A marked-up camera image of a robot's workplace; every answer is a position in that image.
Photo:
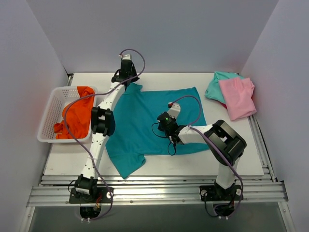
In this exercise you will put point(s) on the pink folded t-shirt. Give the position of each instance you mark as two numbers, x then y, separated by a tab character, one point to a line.
237	95

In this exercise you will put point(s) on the teal blue t-shirt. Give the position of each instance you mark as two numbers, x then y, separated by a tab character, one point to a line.
136	133

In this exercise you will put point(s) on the orange t-shirt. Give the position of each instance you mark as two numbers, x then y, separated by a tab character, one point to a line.
77	118

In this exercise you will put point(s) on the white plastic basket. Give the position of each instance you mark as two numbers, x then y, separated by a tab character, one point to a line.
58	100

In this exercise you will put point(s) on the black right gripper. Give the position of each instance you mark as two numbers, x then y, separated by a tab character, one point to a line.
163	118

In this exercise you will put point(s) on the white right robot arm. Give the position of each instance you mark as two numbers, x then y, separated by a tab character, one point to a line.
225	143

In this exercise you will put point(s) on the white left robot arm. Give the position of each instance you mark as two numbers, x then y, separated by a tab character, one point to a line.
103	125

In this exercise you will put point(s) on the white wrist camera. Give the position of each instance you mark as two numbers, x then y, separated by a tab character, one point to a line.
174	110
126	57

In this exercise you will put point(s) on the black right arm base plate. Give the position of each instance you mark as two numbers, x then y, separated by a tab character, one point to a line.
211	193

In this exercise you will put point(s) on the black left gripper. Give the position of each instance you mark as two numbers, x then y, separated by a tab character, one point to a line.
127	66

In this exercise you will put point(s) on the mint green folded t-shirt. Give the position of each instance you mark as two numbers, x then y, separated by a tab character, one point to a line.
213	90

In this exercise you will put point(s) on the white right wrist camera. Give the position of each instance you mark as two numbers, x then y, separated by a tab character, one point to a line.
174	110

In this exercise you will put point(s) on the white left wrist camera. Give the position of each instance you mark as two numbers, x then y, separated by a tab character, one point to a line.
126	57

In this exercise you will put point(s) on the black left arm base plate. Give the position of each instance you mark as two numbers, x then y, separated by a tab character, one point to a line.
101	195

